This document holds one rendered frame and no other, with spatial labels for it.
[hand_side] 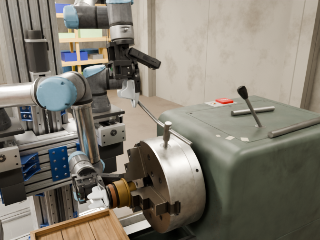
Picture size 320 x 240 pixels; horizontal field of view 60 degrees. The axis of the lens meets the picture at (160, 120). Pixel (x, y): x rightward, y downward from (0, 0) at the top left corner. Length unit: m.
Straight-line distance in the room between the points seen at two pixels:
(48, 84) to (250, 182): 0.72
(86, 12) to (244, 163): 0.69
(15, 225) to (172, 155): 1.73
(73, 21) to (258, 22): 3.63
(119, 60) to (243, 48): 3.78
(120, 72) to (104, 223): 0.58
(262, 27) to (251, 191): 3.60
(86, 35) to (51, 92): 6.10
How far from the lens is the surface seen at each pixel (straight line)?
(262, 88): 4.38
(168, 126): 0.83
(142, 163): 0.94
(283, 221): 1.14
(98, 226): 1.13
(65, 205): 1.78
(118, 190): 0.89
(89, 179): 0.97
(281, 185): 1.03
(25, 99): 1.09
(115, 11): 0.90
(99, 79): 1.45
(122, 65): 0.87
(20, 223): 2.41
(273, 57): 4.25
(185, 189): 0.85
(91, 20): 1.00
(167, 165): 0.84
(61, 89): 0.99
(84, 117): 1.16
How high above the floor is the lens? 1.60
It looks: 19 degrees down
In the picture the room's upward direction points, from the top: straight up
